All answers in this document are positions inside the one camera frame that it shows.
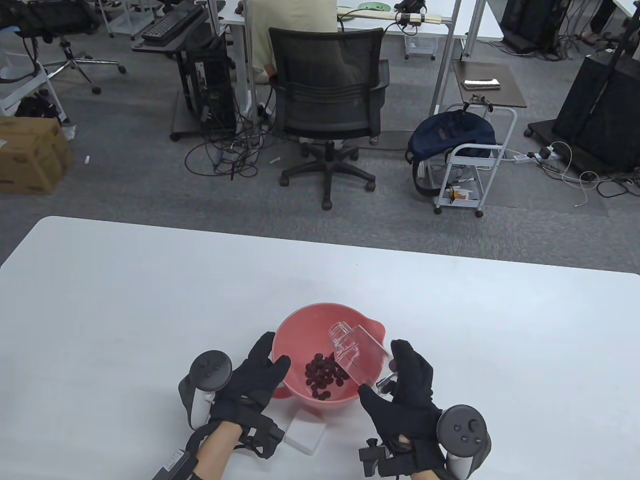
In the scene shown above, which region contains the brown cardboard box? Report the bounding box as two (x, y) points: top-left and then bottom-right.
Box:
(0, 117), (75, 195)

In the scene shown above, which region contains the person's right hand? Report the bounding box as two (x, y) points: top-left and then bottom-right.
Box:
(358, 339), (447, 469)

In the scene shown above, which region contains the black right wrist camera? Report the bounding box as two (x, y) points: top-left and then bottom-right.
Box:
(359, 437), (401, 478)

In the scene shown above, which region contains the black white right controller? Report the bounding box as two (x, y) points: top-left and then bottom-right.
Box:
(436, 404), (492, 478)

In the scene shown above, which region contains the white office desk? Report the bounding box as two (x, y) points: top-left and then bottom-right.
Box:
(207, 0), (462, 121)
(462, 0), (505, 58)

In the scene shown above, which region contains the dark blue backpack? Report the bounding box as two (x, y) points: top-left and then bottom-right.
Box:
(406, 111), (497, 197)

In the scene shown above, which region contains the long beige power strip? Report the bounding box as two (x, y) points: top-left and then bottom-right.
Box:
(347, 10), (443, 26)

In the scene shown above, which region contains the black left forearm sensor box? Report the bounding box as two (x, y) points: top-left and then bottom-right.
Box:
(152, 447), (198, 480)

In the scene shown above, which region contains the brown side table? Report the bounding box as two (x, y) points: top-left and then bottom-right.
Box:
(452, 59), (528, 110)

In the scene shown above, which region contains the pink salad bowl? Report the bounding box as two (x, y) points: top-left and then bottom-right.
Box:
(272, 302), (386, 412)

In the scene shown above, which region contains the black white controller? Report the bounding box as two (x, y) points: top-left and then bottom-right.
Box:
(178, 351), (233, 431)
(436, 404), (492, 478)

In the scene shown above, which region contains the white floor power strip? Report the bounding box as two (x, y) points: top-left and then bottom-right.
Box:
(512, 147), (561, 163)

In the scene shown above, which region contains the person's left hand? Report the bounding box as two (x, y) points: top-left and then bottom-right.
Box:
(210, 332), (293, 427)

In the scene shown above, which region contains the white rolling cart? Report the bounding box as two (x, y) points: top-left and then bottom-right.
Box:
(434, 102), (518, 218)

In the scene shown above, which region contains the white square jar lid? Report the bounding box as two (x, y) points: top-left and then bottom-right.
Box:
(284, 411), (328, 456)

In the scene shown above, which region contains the person's left forearm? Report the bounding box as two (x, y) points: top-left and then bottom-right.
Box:
(192, 421), (243, 480)

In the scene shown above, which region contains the black mesh office chair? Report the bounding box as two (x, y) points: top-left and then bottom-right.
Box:
(267, 26), (391, 211)

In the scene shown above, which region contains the black chrome office chair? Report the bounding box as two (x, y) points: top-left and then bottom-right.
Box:
(0, 0), (127, 96)

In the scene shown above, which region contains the black equipment stack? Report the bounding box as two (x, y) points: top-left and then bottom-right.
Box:
(500, 0), (571, 51)

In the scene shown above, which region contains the black white left controller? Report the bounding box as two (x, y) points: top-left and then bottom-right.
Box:
(178, 351), (233, 431)

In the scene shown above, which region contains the pile of dark cranberries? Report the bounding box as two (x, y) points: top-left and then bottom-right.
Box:
(305, 352), (351, 401)

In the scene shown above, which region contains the black equipment cabinet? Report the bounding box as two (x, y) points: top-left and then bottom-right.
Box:
(524, 52), (640, 176)

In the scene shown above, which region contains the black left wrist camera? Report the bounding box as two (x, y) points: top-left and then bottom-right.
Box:
(237, 410), (287, 461)

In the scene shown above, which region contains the black keyboard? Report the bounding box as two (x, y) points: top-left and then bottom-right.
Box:
(141, 5), (205, 43)

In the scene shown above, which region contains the clear plastic jar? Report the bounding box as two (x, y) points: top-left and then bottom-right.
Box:
(327, 321), (398, 396)

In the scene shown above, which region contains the black bag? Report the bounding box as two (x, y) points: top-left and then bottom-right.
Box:
(15, 95), (62, 122)

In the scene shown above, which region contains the black computer cart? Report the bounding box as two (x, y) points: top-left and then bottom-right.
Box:
(131, 20), (238, 142)

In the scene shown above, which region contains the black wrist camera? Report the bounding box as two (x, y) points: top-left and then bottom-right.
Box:
(359, 437), (401, 478)
(237, 410), (287, 461)

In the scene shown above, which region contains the white metal rack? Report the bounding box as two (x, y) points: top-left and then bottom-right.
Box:
(0, 62), (68, 126)

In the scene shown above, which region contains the tangle of black cables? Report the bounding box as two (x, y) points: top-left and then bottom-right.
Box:
(184, 90), (291, 181)

